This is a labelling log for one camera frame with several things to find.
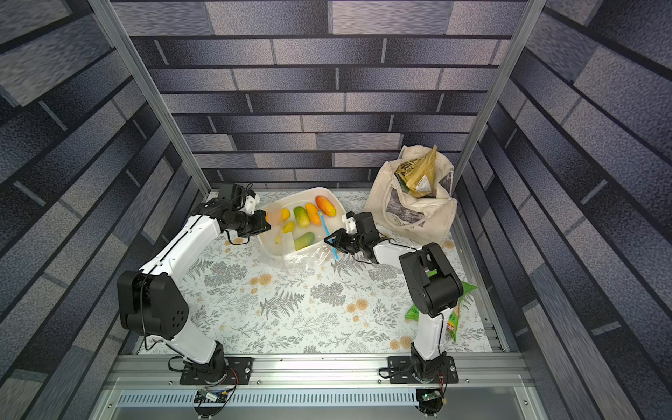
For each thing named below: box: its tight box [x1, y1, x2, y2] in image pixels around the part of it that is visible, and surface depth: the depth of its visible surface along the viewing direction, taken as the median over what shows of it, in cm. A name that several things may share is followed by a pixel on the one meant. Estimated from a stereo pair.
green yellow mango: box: [293, 205, 311, 229], surface depth 108 cm
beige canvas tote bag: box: [364, 145, 458, 247], surface depth 97 cm
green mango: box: [294, 231, 315, 252], surface depth 100 cm
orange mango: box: [305, 202, 322, 226], surface depth 108 cm
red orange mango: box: [315, 195, 337, 217], surface depth 112 cm
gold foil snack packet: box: [394, 145, 438, 199], surface depth 97 cm
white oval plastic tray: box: [257, 186, 346, 260], surface depth 109 cm
